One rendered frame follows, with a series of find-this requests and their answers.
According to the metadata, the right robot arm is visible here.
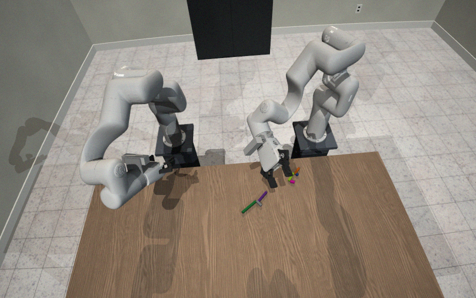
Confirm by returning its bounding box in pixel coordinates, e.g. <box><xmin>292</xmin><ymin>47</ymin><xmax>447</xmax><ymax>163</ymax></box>
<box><xmin>79</xmin><ymin>65</ymin><xmax>187</xmax><ymax>210</ymax></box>

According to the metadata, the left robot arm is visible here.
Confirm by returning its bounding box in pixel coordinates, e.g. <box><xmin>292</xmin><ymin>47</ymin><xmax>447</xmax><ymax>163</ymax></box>
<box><xmin>243</xmin><ymin>26</ymin><xmax>366</xmax><ymax>156</ymax></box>

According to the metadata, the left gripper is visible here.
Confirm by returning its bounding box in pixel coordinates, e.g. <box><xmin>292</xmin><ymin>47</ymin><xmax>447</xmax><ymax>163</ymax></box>
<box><xmin>257</xmin><ymin>137</ymin><xmax>293</xmax><ymax>189</ymax></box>

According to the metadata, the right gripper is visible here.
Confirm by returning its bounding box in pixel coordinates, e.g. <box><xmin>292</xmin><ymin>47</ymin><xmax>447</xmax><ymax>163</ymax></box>
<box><xmin>142</xmin><ymin>155</ymin><xmax>175</xmax><ymax>187</ymax></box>

